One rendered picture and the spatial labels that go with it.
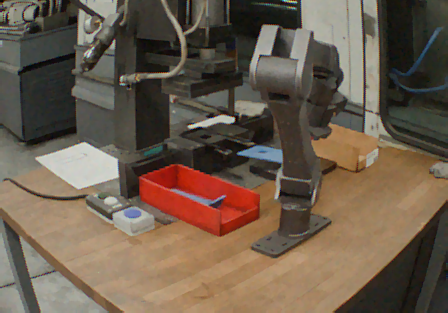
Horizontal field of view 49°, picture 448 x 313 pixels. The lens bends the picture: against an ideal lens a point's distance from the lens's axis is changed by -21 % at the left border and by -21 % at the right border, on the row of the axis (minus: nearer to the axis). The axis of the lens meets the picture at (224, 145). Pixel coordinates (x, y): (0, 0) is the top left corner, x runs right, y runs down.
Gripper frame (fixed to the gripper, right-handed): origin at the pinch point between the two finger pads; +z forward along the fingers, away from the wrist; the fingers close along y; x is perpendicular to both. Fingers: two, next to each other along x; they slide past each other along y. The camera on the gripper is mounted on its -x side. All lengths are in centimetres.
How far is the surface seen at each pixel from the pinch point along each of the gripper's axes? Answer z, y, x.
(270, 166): 14.0, 8.9, -8.0
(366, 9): -24, 25, -57
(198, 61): -4.4, 31.4, 3.6
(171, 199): 11.7, 8.2, 25.0
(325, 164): 10.0, 0.0, -18.8
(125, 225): 13.6, 7.1, 38.4
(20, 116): 198, 271, -70
